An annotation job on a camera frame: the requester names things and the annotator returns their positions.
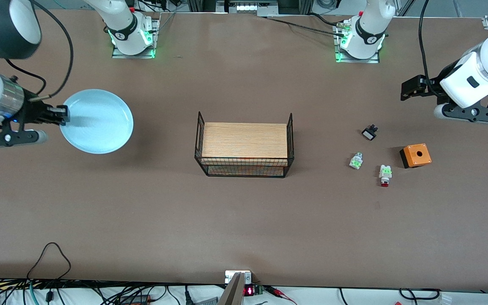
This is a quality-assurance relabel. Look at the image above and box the light blue round plate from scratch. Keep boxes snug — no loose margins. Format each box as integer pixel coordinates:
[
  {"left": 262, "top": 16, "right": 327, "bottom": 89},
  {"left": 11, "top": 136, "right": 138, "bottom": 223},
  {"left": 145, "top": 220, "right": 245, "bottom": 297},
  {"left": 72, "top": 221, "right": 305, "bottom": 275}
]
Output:
[{"left": 59, "top": 89, "right": 134, "bottom": 154}]

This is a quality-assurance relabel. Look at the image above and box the red push button switch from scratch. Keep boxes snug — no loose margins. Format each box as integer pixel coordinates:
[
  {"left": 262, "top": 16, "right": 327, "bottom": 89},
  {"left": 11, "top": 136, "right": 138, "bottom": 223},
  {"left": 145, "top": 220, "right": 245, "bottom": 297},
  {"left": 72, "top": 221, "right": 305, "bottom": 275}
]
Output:
[{"left": 379, "top": 165, "right": 393, "bottom": 187}]

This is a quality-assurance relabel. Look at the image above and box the light wooden shelf block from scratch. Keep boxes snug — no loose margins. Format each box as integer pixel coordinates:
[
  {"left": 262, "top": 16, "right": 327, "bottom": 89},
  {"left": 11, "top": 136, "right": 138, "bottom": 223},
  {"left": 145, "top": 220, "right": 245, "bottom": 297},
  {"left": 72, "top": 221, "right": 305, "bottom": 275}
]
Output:
[{"left": 202, "top": 122, "right": 289, "bottom": 176}]

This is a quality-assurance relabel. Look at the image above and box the white lit device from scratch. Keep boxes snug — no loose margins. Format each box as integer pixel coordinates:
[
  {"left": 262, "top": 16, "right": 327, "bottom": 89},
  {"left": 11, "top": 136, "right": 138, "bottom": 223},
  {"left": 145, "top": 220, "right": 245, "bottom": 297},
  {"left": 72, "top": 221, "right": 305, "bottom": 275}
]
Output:
[{"left": 235, "top": 1, "right": 279, "bottom": 14}]

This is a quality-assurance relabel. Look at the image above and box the small white box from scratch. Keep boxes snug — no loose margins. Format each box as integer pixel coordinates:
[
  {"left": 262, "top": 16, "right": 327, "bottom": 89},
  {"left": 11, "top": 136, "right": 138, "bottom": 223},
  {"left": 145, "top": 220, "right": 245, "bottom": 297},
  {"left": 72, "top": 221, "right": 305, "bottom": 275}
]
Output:
[{"left": 225, "top": 270, "right": 252, "bottom": 284}]

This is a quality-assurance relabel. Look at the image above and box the red clip lead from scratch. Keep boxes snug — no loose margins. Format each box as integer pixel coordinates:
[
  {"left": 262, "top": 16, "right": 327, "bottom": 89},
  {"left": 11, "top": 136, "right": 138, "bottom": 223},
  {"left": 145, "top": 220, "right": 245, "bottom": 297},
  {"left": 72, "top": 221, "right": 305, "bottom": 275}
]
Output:
[{"left": 265, "top": 286, "right": 297, "bottom": 305}]

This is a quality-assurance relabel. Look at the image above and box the grey metal bar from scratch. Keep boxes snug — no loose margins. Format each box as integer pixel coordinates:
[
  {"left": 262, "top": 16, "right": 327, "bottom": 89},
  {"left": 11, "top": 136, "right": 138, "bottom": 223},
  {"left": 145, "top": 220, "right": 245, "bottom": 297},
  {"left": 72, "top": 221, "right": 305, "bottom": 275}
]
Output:
[{"left": 217, "top": 272, "right": 245, "bottom": 305}]

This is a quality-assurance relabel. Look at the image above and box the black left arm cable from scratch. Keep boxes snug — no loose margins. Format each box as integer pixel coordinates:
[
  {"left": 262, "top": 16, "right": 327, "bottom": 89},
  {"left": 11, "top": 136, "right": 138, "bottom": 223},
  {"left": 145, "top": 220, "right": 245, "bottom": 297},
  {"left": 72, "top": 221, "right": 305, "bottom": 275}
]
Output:
[{"left": 418, "top": 0, "right": 439, "bottom": 92}]

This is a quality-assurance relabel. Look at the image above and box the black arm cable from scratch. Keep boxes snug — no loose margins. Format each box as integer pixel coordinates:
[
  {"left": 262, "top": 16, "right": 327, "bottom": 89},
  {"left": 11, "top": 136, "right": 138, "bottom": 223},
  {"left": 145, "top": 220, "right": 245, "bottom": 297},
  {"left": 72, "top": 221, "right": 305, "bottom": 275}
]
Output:
[
  {"left": 5, "top": 0, "right": 74, "bottom": 102},
  {"left": 418, "top": 0, "right": 439, "bottom": 92}
]

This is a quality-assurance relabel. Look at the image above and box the aluminium left arm base plate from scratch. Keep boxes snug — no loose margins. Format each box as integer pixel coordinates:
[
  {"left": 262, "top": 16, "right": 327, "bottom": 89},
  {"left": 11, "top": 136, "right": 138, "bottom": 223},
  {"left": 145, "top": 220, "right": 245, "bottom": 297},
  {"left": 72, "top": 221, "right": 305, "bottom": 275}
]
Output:
[{"left": 335, "top": 22, "right": 381, "bottom": 64}]

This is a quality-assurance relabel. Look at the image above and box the orange button enclosure box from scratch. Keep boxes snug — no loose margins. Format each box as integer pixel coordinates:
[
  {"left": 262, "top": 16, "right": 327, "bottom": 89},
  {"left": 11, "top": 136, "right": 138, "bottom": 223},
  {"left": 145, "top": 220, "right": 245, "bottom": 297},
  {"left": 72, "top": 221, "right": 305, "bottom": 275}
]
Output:
[{"left": 399, "top": 143, "right": 432, "bottom": 169}]

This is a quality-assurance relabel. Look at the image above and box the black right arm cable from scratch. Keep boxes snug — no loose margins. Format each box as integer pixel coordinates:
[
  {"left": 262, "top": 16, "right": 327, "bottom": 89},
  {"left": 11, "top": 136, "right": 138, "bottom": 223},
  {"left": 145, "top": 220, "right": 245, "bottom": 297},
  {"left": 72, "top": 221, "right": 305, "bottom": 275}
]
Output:
[{"left": 5, "top": 0, "right": 74, "bottom": 102}]

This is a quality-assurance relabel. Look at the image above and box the aluminium right arm base plate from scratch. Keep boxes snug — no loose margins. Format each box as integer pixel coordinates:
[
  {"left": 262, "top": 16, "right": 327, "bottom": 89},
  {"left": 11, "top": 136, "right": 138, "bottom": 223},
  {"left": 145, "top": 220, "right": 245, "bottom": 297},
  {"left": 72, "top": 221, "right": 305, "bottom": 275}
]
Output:
[{"left": 111, "top": 17, "right": 157, "bottom": 59}]

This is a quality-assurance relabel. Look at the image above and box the black looped cable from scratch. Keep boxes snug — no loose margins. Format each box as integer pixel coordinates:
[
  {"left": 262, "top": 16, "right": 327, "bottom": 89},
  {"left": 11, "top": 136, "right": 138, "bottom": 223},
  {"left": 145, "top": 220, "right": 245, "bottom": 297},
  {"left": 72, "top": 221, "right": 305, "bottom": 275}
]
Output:
[{"left": 27, "top": 242, "right": 72, "bottom": 281}]

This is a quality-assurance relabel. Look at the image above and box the black wire mesh rack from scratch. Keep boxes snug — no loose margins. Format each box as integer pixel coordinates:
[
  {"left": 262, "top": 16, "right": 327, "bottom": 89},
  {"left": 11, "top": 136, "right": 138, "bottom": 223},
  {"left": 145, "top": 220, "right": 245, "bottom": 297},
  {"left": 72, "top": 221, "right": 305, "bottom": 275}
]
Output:
[{"left": 194, "top": 111, "right": 294, "bottom": 178}]

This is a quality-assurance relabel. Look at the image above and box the black cable across table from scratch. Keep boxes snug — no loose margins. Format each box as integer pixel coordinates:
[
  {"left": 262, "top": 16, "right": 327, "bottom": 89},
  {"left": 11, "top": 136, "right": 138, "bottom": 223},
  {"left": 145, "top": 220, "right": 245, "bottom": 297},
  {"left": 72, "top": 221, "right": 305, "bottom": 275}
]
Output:
[{"left": 264, "top": 13, "right": 348, "bottom": 38}]

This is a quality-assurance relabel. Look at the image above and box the black coiled cable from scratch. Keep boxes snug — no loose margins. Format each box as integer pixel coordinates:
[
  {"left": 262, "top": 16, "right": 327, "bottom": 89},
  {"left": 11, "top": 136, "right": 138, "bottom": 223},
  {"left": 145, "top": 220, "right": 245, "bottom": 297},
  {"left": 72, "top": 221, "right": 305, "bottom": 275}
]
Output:
[{"left": 399, "top": 288, "right": 441, "bottom": 301}]

